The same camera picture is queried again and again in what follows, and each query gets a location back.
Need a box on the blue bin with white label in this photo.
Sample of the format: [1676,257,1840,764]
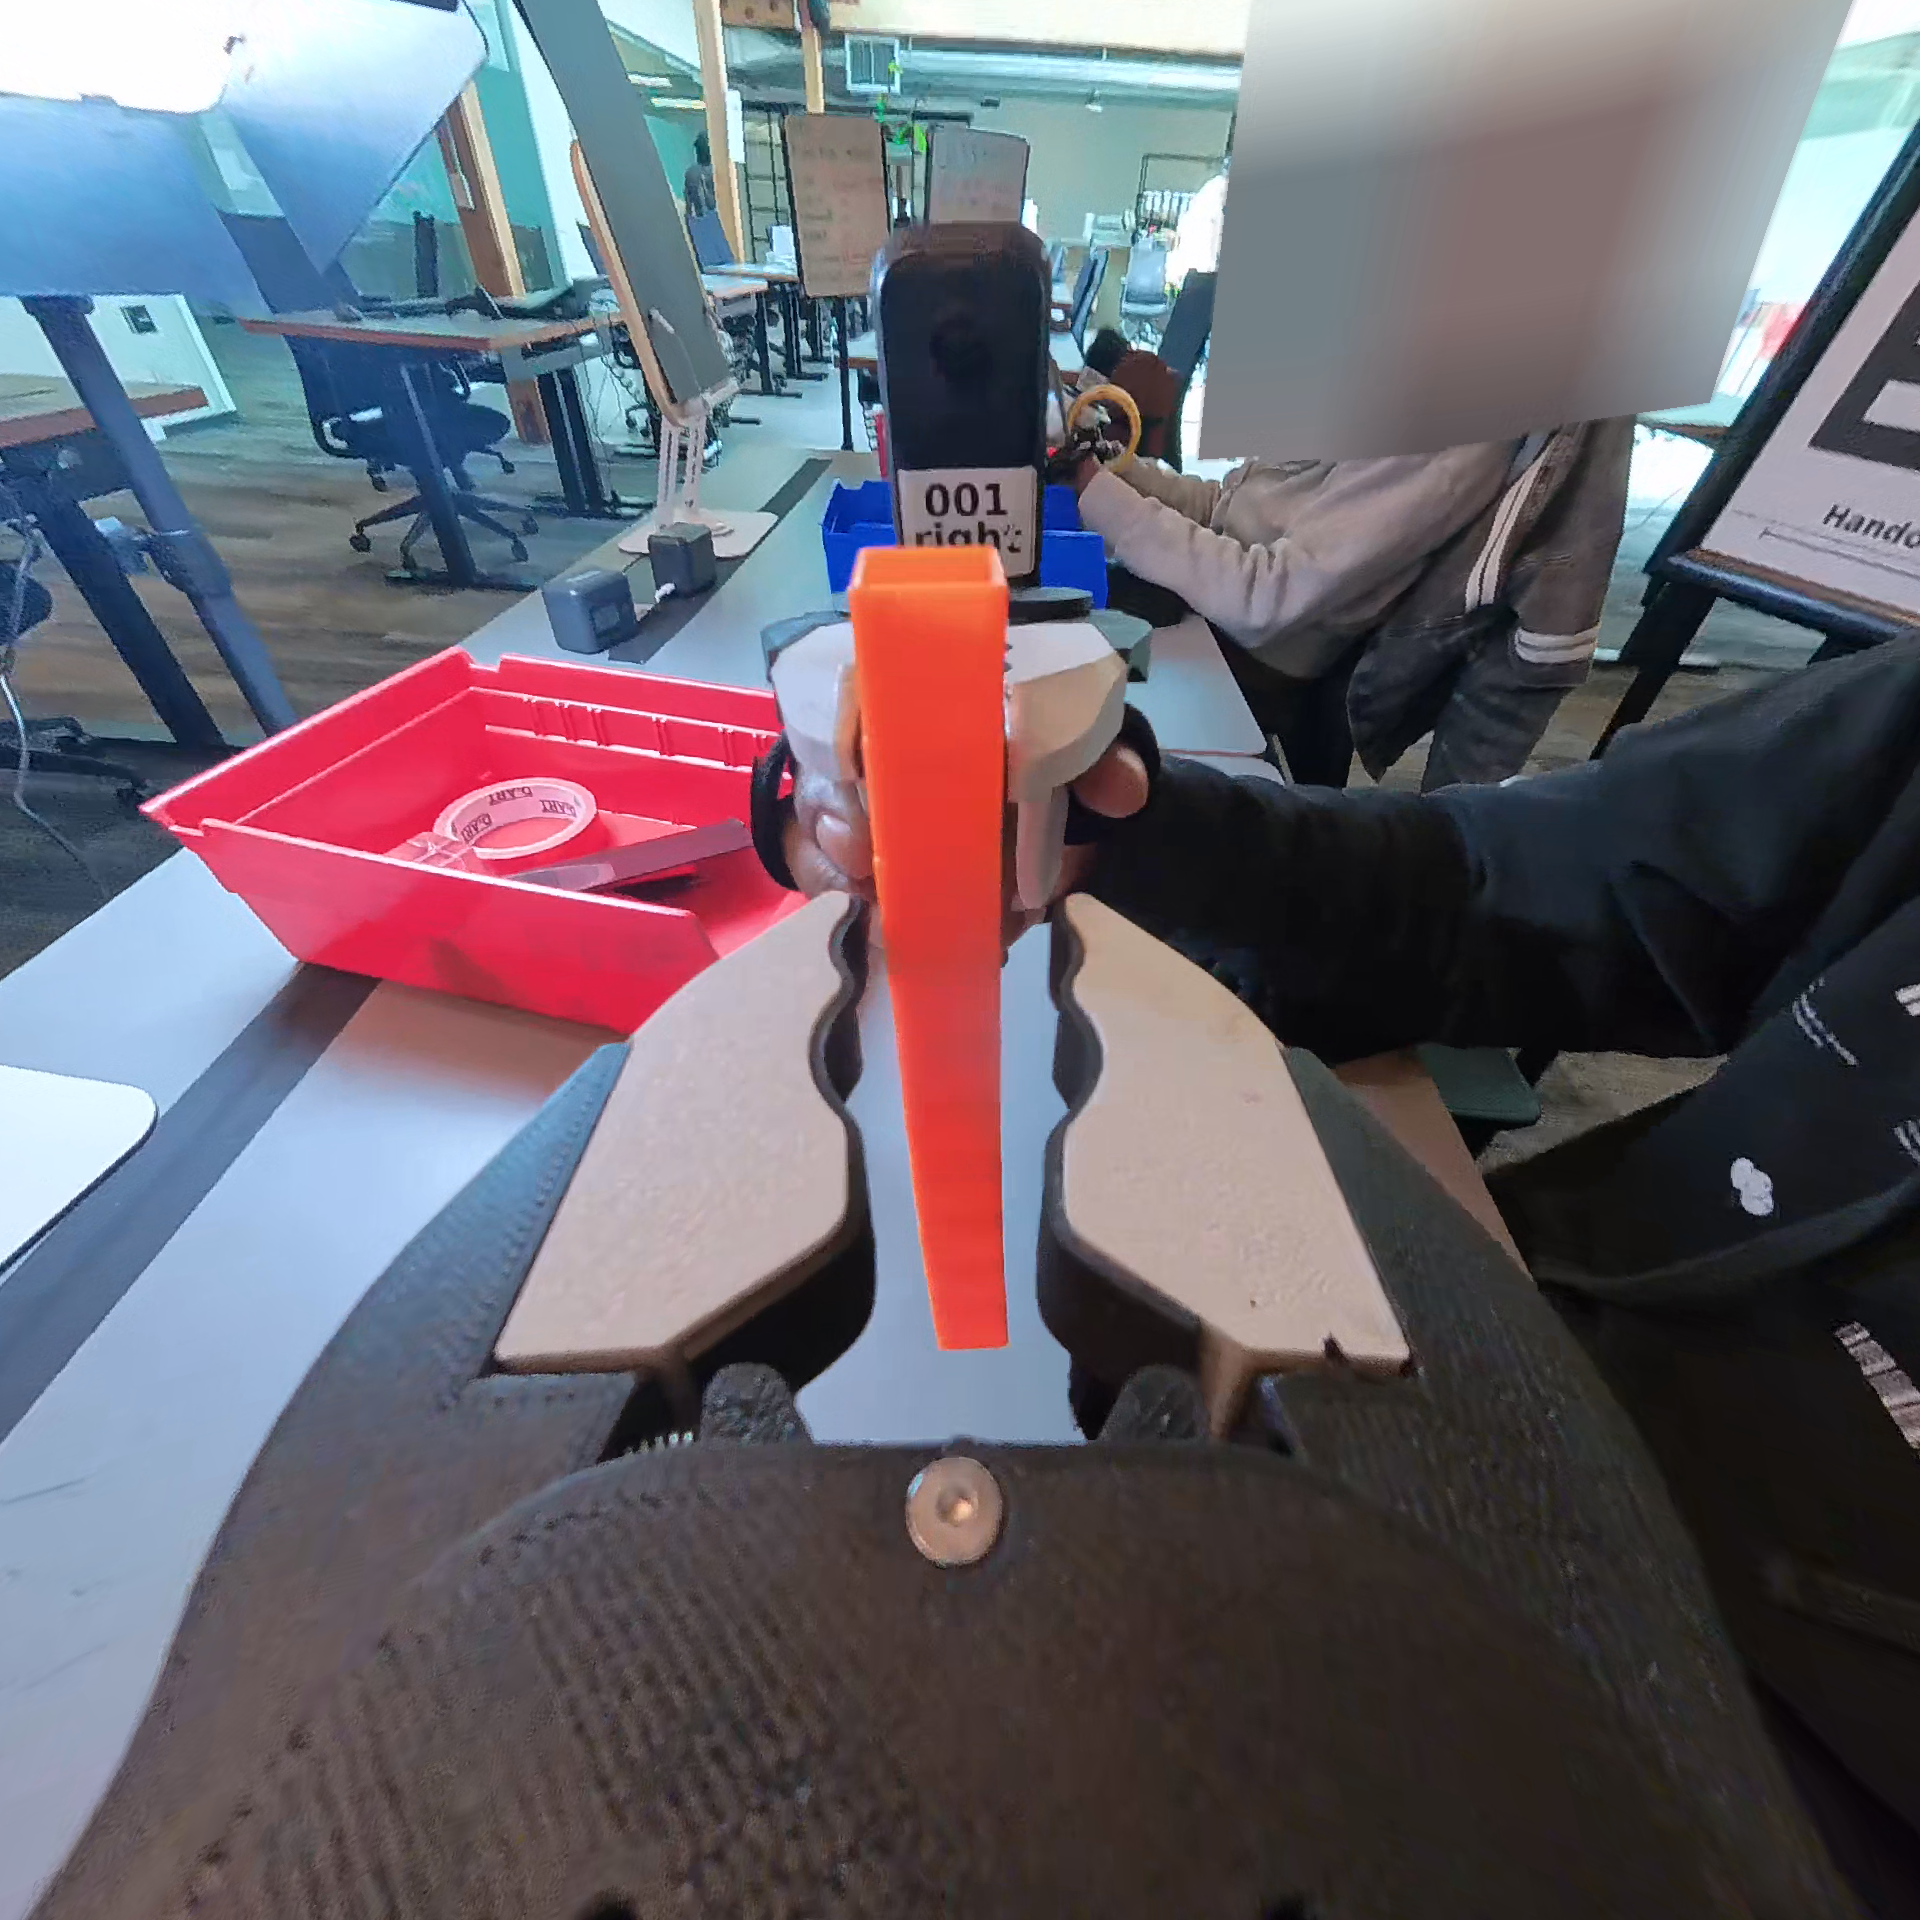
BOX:
[820,478,1114,614]

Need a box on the orange tool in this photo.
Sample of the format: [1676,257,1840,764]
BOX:
[847,544,1010,1354]

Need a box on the wooden office desk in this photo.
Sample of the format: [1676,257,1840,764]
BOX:
[0,376,208,497]
[239,304,620,520]

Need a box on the red tape roll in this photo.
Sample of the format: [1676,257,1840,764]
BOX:
[431,777,601,862]

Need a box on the black flag panel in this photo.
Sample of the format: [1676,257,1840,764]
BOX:
[517,0,781,561]

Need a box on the black trapezoid plate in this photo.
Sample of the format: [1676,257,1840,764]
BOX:
[509,817,754,894]

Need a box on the studio light panel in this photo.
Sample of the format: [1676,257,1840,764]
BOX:
[0,0,490,313]

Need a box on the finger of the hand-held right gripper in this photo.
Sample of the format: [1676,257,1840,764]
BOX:
[767,623,863,785]
[1005,626,1133,800]

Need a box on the brown partition board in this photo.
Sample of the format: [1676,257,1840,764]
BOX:
[784,112,890,300]
[926,128,1032,232]

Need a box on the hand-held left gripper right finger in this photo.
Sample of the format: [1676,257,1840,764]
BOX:
[1040,891,1414,1442]

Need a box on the fiducial marker sign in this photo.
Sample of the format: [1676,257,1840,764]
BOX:
[1591,151,1920,754]

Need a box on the black light stand pole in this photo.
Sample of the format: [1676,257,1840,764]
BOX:
[23,292,296,742]

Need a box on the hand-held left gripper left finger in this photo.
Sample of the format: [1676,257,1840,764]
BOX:
[496,896,877,1450]

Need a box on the red plastic bin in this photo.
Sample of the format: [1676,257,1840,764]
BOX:
[142,648,816,1038]

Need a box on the person's dark clothing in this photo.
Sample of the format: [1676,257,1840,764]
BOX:
[1481,900,1920,1878]

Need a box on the black office chair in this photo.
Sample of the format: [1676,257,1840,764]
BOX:
[286,322,536,583]

